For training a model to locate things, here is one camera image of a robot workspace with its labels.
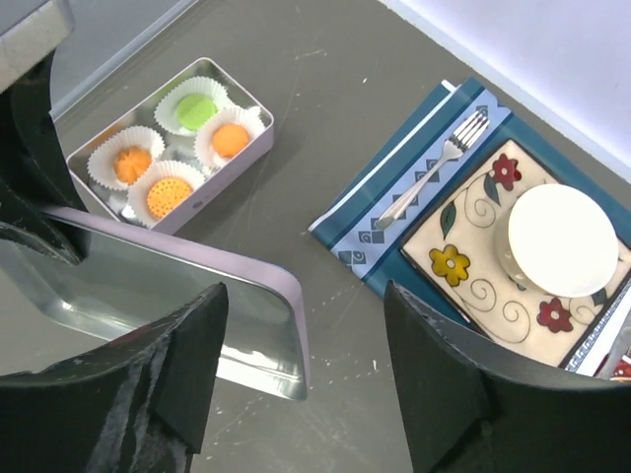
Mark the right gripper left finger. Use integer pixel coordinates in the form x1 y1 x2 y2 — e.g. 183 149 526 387
1 283 228 472

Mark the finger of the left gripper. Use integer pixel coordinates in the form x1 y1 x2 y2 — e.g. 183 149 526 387
1 53 86 265

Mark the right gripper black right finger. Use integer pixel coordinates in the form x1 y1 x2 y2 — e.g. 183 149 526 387
384 283 630 472

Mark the orange flower cookie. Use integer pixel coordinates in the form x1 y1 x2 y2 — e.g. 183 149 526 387
113 146 153 185

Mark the green round cookie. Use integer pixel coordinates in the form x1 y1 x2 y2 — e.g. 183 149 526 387
175 94 218 131

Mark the orange round cookie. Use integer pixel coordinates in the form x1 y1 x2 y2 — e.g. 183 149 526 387
211 123 250 159

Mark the white cookie box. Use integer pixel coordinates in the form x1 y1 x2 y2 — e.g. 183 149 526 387
66 57 274 235

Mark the cream ceramic bowl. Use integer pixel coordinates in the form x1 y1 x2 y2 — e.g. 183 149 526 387
494 183 619 298

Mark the blue patterned placemat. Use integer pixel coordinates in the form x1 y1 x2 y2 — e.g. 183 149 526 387
308 76 631 380

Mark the silver fork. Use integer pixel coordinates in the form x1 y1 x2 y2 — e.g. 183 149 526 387
375 111 490 231

